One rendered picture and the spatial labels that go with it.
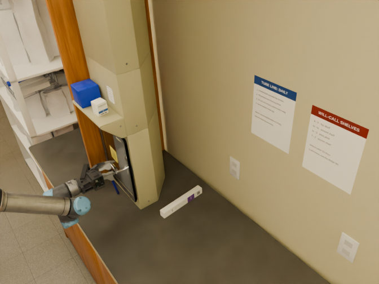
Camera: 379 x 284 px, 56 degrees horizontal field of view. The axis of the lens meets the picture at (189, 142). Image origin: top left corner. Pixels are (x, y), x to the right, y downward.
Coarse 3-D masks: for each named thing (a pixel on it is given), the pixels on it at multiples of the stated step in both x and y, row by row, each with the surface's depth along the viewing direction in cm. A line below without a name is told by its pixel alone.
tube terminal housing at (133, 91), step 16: (96, 64) 158; (144, 64) 157; (96, 80) 166; (112, 80) 149; (128, 80) 149; (144, 80) 158; (128, 96) 152; (144, 96) 159; (128, 112) 156; (144, 112) 161; (128, 128) 160; (144, 128) 165; (128, 144) 164; (144, 144) 170; (160, 144) 194; (144, 160) 174; (160, 160) 195; (144, 176) 179; (160, 176) 197; (144, 192) 184; (160, 192) 198
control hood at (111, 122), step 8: (88, 112) 161; (112, 112) 160; (96, 120) 155; (104, 120) 155; (112, 120) 154; (120, 120) 155; (104, 128) 152; (112, 128) 154; (120, 128) 157; (120, 136) 159
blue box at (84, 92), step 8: (88, 80) 168; (72, 88) 165; (80, 88) 161; (88, 88) 161; (96, 88) 164; (80, 96) 161; (88, 96) 163; (96, 96) 166; (80, 104) 164; (88, 104) 165
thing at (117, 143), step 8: (104, 136) 186; (112, 136) 174; (112, 144) 179; (120, 144) 168; (120, 152) 173; (112, 160) 191; (120, 160) 178; (128, 160) 169; (112, 168) 197; (120, 168) 184; (128, 168) 172; (120, 176) 190; (128, 176) 178; (120, 184) 196; (128, 184) 183; (128, 192) 189
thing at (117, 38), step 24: (72, 0) 152; (96, 0) 131; (120, 0) 131; (96, 24) 140; (120, 24) 136; (144, 24) 154; (96, 48) 150; (120, 48) 140; (144, 48) 156; (120, 72) 145
